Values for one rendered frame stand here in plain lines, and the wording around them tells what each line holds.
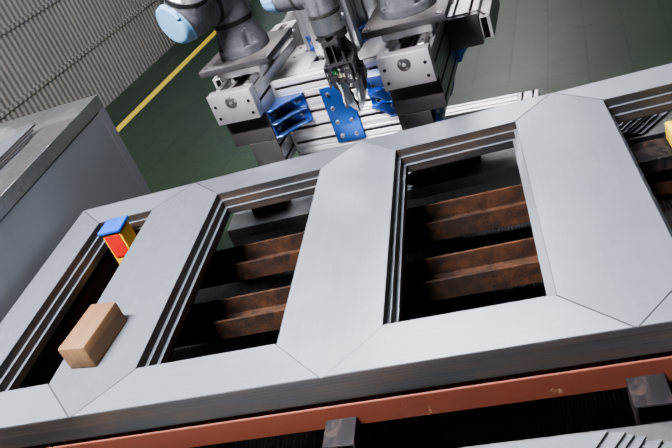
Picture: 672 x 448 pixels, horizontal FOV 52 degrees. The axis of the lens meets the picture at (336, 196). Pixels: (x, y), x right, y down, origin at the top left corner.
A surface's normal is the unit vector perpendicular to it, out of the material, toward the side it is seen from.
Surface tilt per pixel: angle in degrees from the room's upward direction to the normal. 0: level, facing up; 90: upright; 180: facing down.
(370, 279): 0
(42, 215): 90
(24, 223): 90
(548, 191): 0
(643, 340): 90
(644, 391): 0
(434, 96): 90
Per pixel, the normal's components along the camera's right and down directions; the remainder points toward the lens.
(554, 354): -0.11, 0.54
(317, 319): -0.33, -0.81
